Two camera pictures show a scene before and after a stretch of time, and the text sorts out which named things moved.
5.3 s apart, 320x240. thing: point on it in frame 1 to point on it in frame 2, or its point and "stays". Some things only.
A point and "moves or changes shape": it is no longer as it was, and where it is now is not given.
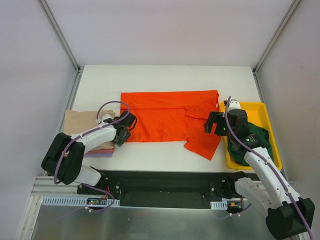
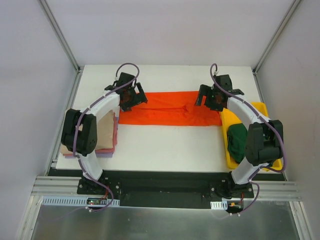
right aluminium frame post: (274, 39) stays
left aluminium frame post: (60, 35) stays
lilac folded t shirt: (99, 155) stays
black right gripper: (216, 124) to (204, 97)
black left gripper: (122, 137) to (137, 98)
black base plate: (169, 189) stays
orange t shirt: (174, 116) moves or changes shape
